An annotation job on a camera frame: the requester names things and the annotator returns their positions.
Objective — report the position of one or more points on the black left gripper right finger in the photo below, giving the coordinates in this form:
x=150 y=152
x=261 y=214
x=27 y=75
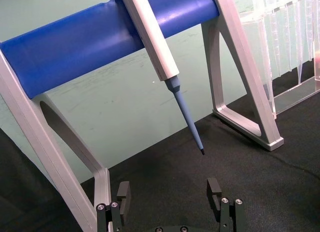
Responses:
x=213 y=188

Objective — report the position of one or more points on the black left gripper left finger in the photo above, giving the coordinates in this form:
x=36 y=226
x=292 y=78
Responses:
x=123 y=192

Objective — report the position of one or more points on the black table cloth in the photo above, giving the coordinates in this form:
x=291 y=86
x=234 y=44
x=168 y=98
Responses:
x=250 y=182

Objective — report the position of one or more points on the clear plastic tip rack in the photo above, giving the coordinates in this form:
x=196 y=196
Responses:
x=295 y=94

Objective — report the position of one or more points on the clear pipette tip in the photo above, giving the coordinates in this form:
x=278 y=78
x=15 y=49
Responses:
x=311 y=29
x=290 y=42
x=278 y=42
x=300 y=67

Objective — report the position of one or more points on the grey stand with blue bar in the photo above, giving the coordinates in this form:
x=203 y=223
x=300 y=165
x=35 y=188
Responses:
x=75 y=47

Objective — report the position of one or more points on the white pipette with blue shaft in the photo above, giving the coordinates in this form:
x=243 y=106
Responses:
x=152 y=39

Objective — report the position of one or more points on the pale green wall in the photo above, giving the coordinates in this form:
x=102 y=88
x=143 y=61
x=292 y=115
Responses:
x=117 y=104

